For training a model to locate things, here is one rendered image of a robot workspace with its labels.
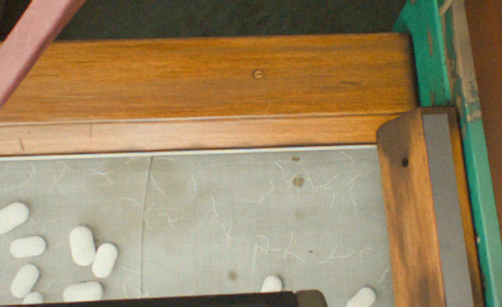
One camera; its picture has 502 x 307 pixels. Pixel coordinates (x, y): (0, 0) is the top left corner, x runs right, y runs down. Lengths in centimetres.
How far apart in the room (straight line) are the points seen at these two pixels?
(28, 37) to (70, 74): 48
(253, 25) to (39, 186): 96
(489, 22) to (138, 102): 34
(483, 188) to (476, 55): 12
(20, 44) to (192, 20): 136
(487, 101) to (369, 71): 16
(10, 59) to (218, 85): 47
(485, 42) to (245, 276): 31
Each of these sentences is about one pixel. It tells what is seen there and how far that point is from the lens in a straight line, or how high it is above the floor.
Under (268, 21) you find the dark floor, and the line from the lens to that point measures 158.
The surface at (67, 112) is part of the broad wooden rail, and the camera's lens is 69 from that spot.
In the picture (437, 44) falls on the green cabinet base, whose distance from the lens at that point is 66.
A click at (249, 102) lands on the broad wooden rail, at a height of 77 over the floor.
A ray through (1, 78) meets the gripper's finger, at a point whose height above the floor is 120.
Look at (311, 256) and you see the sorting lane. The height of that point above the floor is 74.
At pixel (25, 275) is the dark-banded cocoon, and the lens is 67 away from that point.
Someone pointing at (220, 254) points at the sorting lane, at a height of 74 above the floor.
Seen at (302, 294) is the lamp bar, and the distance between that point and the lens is 34.
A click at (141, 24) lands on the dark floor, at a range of 158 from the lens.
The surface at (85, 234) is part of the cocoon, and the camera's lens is 66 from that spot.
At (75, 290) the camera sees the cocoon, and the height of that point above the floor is 76.
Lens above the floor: 140
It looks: 73 degrees down
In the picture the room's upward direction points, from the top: 11 degrees clockwise
